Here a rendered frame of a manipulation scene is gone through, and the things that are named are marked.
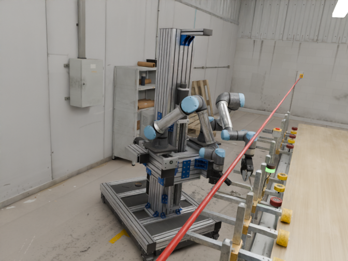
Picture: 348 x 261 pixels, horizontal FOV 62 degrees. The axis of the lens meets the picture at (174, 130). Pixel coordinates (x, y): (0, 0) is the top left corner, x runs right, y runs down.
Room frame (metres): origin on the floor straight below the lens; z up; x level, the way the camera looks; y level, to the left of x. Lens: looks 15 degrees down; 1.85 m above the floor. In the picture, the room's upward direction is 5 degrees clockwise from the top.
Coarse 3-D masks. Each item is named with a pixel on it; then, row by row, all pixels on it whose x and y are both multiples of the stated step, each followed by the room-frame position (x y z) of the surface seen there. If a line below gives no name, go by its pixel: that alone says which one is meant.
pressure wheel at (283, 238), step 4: (280, 232) 1.32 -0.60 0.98; (284, 232) 1.32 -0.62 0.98; (288, 232) 1.32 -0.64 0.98; (280, 236) 1.30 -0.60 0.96; (284, 236) 1.30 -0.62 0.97; (288, 236) 1.30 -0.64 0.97; (280, 240) 1.29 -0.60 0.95; (284, 240) 1.29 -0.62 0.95; (288, 240) 1.31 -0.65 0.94; (280, 244) 1.30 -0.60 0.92; (284, 244) 1.29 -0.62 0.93
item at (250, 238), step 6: (282, 150) 3.61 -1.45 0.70; (276, 162) 3.13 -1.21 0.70; (276, 168) 2.94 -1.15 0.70; (270, 186) 2.47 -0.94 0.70; (264, 198) 2.22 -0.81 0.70; (258, 210) 2.01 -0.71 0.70; (258, 216) 1.92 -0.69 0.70; (258, 222) 1.85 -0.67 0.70; (252, 234) 1.69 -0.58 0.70; (246, 240) 1.62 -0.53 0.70; (252, 240) 1.62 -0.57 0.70; (246, 246) 1.55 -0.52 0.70; (240, 258) 1.42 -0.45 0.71
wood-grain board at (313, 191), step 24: (312, 144) 3.29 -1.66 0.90; (336, 144) 3.38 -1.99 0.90; (312, 168) 2.50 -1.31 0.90; (336, 168) 2.55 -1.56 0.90; (288, 192) 1.96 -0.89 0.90; (312, 192) 1.99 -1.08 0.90; (336, 192) 2.03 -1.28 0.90; (312, 216) 1.64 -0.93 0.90; (336, 216) 1.66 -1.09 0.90; (312, 240) 1.38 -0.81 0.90; (336, 240) 1.40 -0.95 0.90
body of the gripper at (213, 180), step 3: (213, 168) 2.00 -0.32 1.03; (213, 171) 1.99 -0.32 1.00; (216, 171) 1.96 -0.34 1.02; (219, 171) 1.96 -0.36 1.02; (222, 171) 1.98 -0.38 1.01; (213, 174) 1.99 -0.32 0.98; (216, 174) 1.98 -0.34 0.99; (210, 177) 1.98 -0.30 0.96; (213, 177) 1.98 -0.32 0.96; (216, 177) 1.98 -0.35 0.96; (210, 180) 1.99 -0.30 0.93; (213, 180) 1.97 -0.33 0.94; (216, 180) 1.96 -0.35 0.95; (213, 183) 1.97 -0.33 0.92
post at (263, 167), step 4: (264, 164) 1.89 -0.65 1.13; (260, 168) 1.89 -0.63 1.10; (264, 168) 1.88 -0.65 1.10; (264, 172) 1.88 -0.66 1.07; (264, 176) 1.88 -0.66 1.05; (260, 184) 1.89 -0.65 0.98; (260, 188) 1.88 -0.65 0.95; (260, 192) 1.88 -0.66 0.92; (260, 196) 1.88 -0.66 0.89; (256, 212) 1.88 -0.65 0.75
